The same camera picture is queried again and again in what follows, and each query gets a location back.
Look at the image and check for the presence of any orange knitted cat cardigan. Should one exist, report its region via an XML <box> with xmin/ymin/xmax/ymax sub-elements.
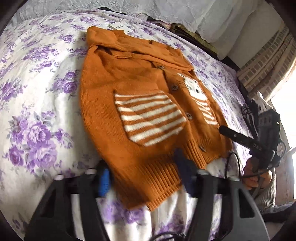
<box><xmin>80</xmin><ymin>27</ymin><xmax>232</xmax><ymax>210</ymax></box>

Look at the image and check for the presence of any white lace cover cloth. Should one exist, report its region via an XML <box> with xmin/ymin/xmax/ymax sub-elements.
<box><xmin>11</xmin><ymin>0</ymin><xmax>259</xmax><ymax>60</ymax></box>

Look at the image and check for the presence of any purple floral bed sheet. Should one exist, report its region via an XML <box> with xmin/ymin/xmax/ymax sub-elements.
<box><xmin>1</xmin><ymin>10</ymin><xmax>249</xmax><ymax>239</ymax></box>

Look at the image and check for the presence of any black white striped cloth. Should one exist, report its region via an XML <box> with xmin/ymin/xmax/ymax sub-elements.
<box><xmin>241</xmin><ymin>91</ymin><xmax>273</xmax><ymax>139</ymax></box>

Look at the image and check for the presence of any brown folded blankets stack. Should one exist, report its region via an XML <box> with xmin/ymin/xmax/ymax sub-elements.
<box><xmin>166</xmin><ymin>22</ymin><xmax>241</xmax><ymax>70</ymax></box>

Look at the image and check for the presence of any white paper clothing tag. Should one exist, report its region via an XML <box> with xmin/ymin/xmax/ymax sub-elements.
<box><xmin>108</xmin><ymin>22</ymin><xmax>133</xmax><ymax>34</ymax></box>

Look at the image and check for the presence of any black cable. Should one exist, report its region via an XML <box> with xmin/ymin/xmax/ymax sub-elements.
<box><xmin>224</xmin><ymin>138</ymin><xmax>287</xmax><ymax>200</ymax></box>

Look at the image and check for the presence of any right hand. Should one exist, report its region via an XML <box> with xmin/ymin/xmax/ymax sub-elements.
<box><xmin>242</xmin><ymin>157</ymin><xmax>273</xmax><ymax>190</ymax></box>

